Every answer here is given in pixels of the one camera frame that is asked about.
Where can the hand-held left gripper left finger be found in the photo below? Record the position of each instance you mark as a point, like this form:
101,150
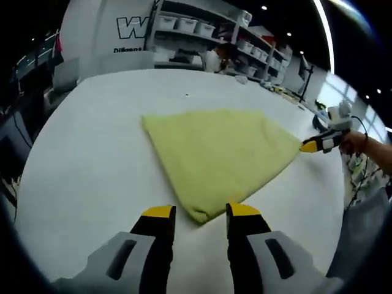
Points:
128,260

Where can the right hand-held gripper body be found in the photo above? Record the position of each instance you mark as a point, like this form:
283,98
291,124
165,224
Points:
340,118

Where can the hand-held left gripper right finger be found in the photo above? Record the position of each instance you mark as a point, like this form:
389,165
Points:
269,260

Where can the yellow blue black garment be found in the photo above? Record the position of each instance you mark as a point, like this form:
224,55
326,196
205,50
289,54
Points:
214,153

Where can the person's right hand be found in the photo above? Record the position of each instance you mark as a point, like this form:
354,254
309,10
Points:
353,144

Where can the dark grey table object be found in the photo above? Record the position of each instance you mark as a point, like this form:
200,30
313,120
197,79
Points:
317,122

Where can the small green object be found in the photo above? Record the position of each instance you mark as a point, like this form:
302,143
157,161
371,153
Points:
320,103

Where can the pile of small table items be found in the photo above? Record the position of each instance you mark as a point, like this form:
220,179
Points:
280,91

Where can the long ceiling light strip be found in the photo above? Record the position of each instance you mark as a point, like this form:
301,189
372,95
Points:
327,36

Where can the person's grey shirt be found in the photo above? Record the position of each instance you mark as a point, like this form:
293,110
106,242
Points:
367,220

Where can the white crumpled cloth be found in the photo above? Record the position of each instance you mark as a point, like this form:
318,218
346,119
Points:
242,80

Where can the round ceiling spotlights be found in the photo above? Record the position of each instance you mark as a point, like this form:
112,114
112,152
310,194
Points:
264,7

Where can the grey metal storage shelf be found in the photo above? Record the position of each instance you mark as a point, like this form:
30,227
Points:
235,33

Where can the row of white storage bins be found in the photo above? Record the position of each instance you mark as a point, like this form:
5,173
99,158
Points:
186,24

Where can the grey office chair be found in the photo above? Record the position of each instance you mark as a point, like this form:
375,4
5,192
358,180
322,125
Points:
65,73

